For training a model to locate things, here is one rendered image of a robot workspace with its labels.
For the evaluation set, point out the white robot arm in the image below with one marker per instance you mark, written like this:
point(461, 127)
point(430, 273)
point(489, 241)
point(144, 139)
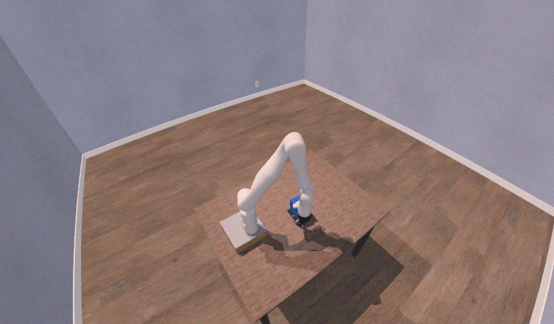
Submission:
point(294, 148)

